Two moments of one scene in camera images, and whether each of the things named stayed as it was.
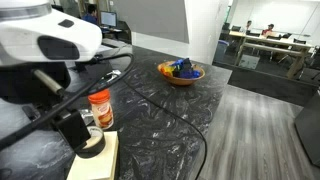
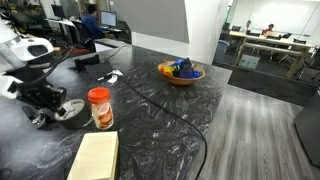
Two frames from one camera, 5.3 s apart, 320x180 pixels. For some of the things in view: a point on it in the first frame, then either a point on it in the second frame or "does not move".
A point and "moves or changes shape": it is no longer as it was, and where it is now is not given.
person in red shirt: [270, 28] does not move
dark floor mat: [273, 85] does not move
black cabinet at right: [308, 125] does not move
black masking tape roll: [94, 145] moves or changes shape
